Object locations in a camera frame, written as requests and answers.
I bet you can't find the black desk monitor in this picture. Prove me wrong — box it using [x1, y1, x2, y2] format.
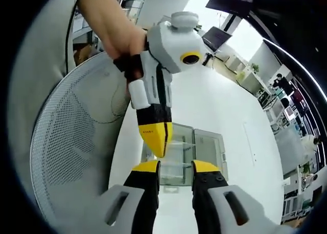
[201, 26, 232, 53]

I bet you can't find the white table strip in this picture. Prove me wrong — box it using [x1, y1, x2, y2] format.
[242, 121, 258, 166]

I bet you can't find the person's left hand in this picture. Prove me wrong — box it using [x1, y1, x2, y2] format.
[102, 24, 148, 61]

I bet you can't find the clear plastic organizer box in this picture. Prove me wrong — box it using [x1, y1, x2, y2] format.
[141, 122, 227, 194]

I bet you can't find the grey mesh office chair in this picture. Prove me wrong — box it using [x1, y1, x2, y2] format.
[30, 51, 135, 221]

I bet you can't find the black hanging panel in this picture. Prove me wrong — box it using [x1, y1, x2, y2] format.
[205, 0, 256, 17]

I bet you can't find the person's grey shirt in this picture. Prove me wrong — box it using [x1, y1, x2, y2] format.
[7, 0, 86, 112]

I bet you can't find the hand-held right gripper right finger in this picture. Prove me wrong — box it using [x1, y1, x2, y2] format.
[191, 160, 275, 234]

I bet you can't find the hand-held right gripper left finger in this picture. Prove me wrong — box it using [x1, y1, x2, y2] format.
[84, 160, 162, 234]

